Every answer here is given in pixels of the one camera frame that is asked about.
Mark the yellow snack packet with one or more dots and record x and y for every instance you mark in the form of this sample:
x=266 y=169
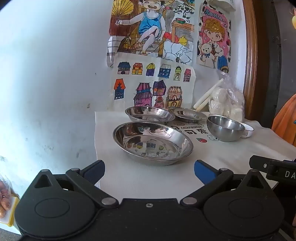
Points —
x=7 y=204

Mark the steel bowl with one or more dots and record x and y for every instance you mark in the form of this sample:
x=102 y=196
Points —
x=225 y=132

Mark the white paper roll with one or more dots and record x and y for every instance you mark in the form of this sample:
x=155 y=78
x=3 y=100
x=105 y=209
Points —
x=208 y=93
x=203 y=104

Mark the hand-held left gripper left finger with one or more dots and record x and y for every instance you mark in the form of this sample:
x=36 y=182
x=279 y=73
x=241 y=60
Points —
x=96 y=170

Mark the brown wooden door frame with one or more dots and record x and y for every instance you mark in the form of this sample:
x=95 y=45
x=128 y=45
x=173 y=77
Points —
x=249 y=60

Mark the girl with teddy poster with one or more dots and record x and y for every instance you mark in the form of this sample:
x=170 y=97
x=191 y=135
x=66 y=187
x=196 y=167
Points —
x=214 y=39

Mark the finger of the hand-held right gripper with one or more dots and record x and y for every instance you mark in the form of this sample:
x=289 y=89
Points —
x=259 y=163

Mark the coloured houses drawing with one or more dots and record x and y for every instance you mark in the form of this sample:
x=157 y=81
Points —
x=148 y=83

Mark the medium steel plate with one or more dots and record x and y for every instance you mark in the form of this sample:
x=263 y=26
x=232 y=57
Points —
x=149 y=114

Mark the white printed cloth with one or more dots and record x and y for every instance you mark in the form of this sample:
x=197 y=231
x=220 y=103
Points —
x=231 y=153

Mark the metal bowl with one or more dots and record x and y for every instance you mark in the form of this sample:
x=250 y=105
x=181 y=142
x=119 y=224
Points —
x=152 y=143

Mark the clear bag of white blocks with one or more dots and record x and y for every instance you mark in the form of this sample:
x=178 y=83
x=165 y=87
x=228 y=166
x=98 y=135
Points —
x=227 y=102

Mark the small white red-rimmed bowl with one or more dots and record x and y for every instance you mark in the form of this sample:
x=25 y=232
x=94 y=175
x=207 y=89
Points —
x=248 y=131

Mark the child with fan drawing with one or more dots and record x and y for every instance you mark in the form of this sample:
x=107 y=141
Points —
x=150 y=30

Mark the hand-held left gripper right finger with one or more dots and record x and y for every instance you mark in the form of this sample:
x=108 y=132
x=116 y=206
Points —
x=203 y=170

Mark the small steel plate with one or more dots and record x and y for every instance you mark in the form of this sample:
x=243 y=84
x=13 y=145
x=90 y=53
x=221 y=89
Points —
x=188 y=115

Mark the orange garment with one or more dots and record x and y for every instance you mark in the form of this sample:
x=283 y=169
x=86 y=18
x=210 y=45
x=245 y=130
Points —
x=285 y=120

